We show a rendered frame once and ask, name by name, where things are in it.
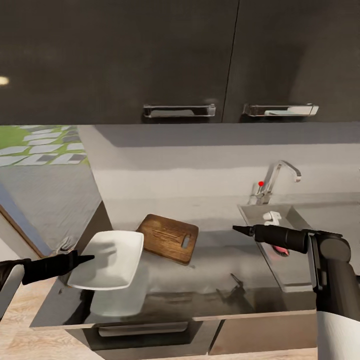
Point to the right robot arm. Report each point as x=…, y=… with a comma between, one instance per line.
x=333, y=280

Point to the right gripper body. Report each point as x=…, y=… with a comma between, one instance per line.
x=271, y=234

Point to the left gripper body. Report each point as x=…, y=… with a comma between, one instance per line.
x=60, y=265

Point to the cutting board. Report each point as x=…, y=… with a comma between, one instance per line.
x=165, y=236

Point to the bowl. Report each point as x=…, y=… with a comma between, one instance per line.
x=117, y=254

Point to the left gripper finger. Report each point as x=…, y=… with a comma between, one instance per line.
x=85, y=258

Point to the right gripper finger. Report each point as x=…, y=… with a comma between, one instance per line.
x=247, y=230

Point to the vidalia onion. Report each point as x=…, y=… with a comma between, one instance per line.
x=281, y=249

